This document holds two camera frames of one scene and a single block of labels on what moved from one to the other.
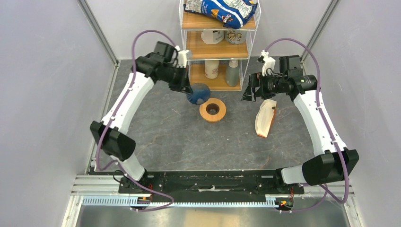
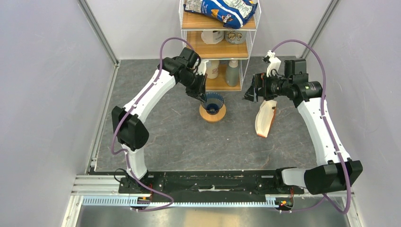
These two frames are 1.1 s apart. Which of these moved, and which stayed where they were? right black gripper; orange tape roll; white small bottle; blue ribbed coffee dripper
Moved: blue ribbed coffee dripper
Stayed: right black gripper; white small bottle; orange tape roll
